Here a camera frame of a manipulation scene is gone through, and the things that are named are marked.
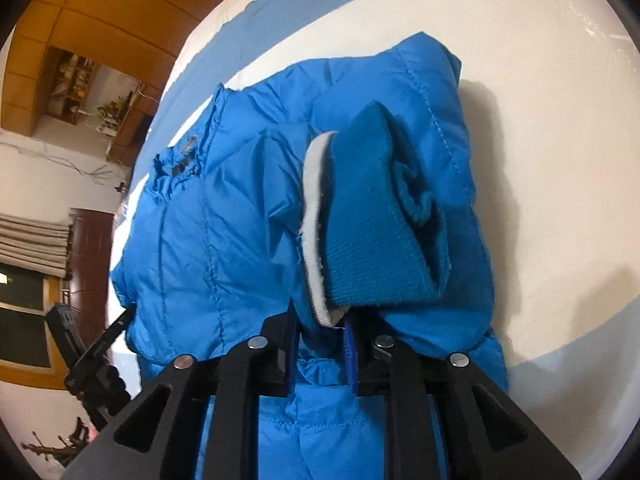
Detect wooden wardrobe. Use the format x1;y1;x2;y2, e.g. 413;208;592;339
2;0;236;166

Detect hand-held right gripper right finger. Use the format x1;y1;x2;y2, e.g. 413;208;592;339
342;310;583;480

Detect wooden desk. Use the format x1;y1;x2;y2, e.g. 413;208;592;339
106;91;162;167

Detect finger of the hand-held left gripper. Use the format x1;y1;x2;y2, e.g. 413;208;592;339
75;305;137;367

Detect beige pleated curtain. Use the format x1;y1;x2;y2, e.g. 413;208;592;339
0;211;72;279

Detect dried branch decoration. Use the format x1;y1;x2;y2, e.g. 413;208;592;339
21;416;92;467

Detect wall cables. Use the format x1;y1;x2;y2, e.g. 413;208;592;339
0;139;132;193

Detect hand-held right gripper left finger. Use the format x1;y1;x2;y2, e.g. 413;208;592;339
60;307;302;480

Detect potted green plant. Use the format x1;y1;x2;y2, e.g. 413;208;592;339
96;99;127;134

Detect dark window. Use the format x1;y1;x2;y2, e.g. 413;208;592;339
0;261;55;377

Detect blue puffer jacket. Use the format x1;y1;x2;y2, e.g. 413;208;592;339
107;30;509;480

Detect white and blue bedspread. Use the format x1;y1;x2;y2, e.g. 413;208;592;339
105;0;640;480

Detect dark wooden headboard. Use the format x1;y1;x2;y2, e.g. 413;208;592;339
61;207;119;361

